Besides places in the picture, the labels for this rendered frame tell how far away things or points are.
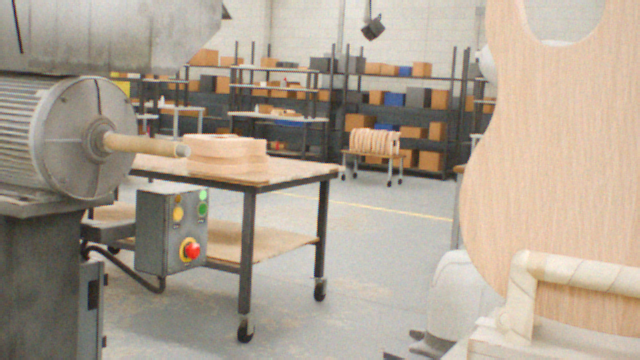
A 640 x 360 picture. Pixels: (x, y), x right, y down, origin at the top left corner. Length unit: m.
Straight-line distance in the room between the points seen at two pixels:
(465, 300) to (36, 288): 1.02
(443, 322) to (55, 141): 1.04
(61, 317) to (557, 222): 1.17
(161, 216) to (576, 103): 1.04
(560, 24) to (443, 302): 10.63
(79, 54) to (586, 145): 0.82
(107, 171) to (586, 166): 0.97
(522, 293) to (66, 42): 0.85
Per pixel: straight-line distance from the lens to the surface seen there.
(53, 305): 1.63
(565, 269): 0.79
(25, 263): 1.56
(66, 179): 1.38
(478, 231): 0.84
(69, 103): 1.37
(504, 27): 0.83
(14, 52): 1.50
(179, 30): 1.15
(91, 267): 1.72
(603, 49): 0.81
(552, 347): 0.84
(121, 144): 1.35
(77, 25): 1.23
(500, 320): 0.82
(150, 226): 1.61
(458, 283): 1.76
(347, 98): 12.02
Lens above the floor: 1.38
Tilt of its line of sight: 7 degrees down
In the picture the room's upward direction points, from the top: 4 degrees clockwise
